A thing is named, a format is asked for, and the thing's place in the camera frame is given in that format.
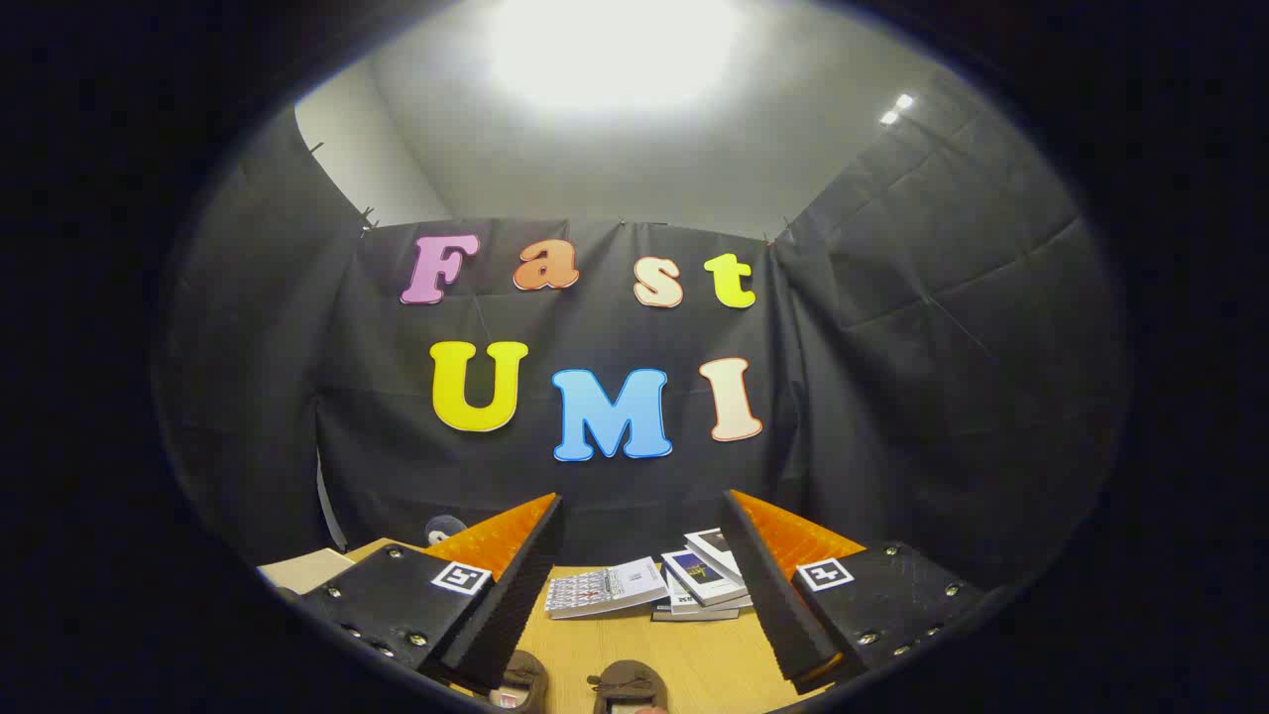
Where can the grey penguin plush toy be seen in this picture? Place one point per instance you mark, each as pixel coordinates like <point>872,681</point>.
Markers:
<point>444,529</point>

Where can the dark grey book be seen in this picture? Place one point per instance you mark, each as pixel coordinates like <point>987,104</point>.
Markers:
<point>694,616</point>

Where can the thin white book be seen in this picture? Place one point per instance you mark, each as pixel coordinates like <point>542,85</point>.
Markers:
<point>679,600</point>

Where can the white book with dark picture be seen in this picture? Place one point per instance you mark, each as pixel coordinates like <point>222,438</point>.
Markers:
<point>716,543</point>

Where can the cream storage box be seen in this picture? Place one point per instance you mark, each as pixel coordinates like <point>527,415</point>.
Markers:
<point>302,570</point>

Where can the white book with blue picture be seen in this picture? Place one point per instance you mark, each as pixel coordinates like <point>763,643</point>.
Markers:
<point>702,577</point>

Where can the brown fuzzy slipper shoe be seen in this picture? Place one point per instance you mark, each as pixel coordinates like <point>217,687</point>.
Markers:
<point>630,686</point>
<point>522,686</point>

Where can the grey patterned cover book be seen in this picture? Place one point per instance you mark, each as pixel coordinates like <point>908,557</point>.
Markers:
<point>607,587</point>

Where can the bright ceiling light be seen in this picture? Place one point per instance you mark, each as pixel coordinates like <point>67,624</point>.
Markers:
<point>615,50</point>

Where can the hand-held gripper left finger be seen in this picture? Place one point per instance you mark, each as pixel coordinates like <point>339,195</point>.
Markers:
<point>516,595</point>

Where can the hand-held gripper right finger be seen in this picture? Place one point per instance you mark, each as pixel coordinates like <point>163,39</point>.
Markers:
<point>768,595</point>

